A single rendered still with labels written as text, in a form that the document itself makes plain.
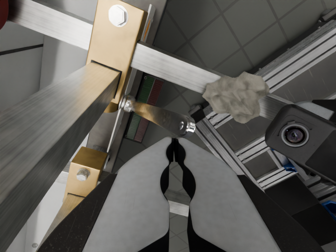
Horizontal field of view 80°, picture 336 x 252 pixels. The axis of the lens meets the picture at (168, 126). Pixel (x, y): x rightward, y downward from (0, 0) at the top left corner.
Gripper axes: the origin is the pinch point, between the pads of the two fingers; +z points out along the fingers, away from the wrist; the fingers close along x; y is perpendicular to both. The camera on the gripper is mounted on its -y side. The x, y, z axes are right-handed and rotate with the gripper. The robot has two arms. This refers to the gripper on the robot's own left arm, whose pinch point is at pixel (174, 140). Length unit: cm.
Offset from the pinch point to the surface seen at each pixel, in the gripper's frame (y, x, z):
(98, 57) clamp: -2.9, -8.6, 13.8
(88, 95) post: -1.5, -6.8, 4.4
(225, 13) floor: -10, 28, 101
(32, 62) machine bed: 1.8, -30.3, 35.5
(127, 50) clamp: -3.8, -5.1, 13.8
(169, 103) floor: 36, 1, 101
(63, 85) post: -2.2, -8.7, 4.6
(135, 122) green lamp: 14.1, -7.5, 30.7
